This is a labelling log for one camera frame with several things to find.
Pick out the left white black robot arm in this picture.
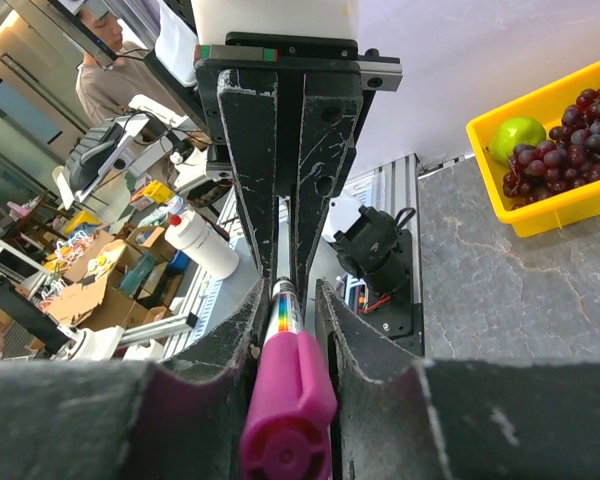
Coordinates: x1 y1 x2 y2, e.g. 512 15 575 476
146 1 402 299

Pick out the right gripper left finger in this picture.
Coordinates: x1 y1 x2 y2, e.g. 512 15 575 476
0 279 271 479

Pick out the white cylindrical container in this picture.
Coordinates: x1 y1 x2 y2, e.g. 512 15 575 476
165 210 239 279

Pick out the yellow plastic bin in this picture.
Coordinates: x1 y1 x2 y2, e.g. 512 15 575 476
466 61 600 238

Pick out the person in grey shirt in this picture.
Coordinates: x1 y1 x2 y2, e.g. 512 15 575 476
75 7 184 124

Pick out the purple grape bunch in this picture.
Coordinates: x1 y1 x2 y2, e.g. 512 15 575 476
502 88 600 209

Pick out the white marker purple cap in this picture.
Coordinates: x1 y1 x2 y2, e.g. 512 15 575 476
238 194 339 480

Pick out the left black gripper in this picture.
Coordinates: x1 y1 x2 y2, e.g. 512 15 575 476
194 32 403 309

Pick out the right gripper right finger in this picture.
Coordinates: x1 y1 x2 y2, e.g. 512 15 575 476
315 282 600 479

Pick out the cardboard box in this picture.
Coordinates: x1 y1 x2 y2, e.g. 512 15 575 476
41 231 170 331

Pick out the green pear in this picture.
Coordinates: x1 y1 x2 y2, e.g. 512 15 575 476
488 116 547 164

